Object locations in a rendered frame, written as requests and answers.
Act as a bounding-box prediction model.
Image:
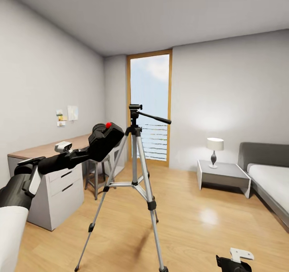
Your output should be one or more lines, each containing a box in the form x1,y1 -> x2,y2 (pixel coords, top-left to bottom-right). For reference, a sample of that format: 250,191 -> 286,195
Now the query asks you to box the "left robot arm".
0,141 -> 94,272

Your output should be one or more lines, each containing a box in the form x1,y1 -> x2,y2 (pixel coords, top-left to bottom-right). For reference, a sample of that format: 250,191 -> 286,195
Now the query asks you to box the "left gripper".
50,149 -> 94,171

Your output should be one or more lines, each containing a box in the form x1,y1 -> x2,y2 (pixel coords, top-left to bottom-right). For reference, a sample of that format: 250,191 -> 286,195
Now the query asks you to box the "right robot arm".
216,248 -> 254,272

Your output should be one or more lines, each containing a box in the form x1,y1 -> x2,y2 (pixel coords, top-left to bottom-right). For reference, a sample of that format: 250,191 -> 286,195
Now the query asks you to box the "digital camera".
86,122 -> 124,162

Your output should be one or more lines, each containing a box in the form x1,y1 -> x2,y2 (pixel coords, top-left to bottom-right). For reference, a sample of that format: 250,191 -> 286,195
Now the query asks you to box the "camera tripod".
74,104 -> 172,272

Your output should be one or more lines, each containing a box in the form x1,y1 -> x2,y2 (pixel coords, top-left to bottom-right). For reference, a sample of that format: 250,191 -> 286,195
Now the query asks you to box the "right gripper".
216,255 -> 251,272

